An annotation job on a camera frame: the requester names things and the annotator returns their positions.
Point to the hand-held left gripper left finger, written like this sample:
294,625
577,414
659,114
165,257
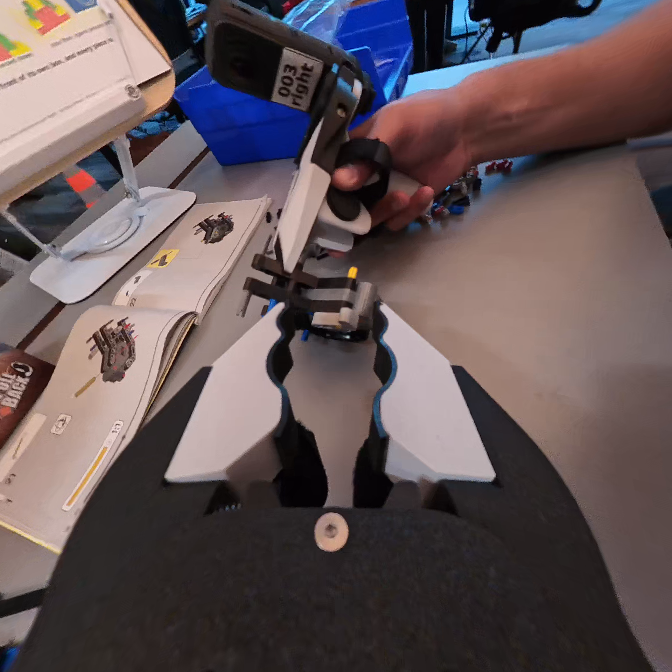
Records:
225,420

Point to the black toy chassis assembly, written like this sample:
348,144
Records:
325,299

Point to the instruction booklet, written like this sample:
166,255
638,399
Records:
105,435

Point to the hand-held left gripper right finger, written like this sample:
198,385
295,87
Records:
435,420

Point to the scattered small brick pieces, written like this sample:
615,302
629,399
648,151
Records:
462,197

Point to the monster truck set box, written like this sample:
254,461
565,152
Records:
21,399

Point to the white document stand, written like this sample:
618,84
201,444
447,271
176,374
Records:
105,246

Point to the blue plastic bin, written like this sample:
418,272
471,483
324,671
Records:
236,126
391,47

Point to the person's right hand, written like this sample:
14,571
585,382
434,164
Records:
430,141

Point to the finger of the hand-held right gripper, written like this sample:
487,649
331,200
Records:
336,241
304,199

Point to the black swivel chair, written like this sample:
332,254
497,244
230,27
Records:
525,21

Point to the person's right forearm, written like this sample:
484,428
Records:
567,99

